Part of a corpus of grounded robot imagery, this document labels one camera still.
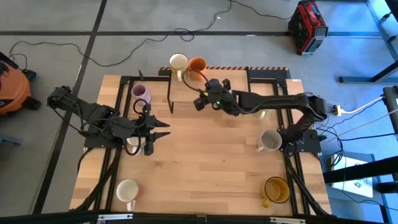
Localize black floor cable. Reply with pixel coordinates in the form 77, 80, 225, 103
229, 0, 295, 21
8, 0, 233, 68

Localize black metal beam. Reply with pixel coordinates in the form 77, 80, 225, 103
323, 155, 398, 184

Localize silver metal bracket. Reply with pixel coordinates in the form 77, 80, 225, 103
269, 217, 307, 224
98, 213, 134, 222

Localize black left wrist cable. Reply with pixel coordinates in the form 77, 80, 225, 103
123, 98, 150, 156

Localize black aluminium rig frame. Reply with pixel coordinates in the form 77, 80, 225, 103
0, 73, 398, 224

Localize grey metal table frame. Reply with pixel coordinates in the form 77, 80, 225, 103
338, 0, 398, 85

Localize grey speckled mug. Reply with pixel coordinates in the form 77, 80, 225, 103
256, 129, 283, 153

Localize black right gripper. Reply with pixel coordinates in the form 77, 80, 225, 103
193, 78, 241, 116

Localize wooden shelf black legs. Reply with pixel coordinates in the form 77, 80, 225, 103
166, 67, 251, 114

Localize yellow mug white interior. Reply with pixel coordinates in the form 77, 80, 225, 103
169, 52, 190, 82

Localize orange shop vacuum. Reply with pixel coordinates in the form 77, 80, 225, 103
0, 51, 42, 116

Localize white mug pink handle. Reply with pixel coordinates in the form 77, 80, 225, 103
116, 179, 144, 212

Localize white power cable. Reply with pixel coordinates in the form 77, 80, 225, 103
340, 95, 386, 114

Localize orange matte mug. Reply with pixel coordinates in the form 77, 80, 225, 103
187, 57, 208, 81

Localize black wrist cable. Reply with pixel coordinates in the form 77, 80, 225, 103
181, 69, 213, 94
123, 98, 150, 156

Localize black metal post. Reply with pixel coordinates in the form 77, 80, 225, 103
382, 85, 398, 134

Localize pale green mug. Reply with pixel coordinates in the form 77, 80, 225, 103
255, 108, 275, 121

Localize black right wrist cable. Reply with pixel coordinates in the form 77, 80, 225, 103
181, 69, 213, 94

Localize white cardboard box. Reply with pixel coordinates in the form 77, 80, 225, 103
330, 152, 374, 198

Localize amber glass mug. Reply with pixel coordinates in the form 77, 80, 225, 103
260, 176, 290, 208

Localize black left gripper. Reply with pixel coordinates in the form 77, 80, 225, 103
134, 104, 172, 156

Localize lilac ribbed mug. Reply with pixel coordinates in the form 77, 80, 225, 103
131, 84, 152, 105

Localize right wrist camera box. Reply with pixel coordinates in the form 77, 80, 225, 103
205, 78, 222, 94

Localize red black jobsite box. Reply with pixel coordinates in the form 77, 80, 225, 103
287, 0, 330, 56

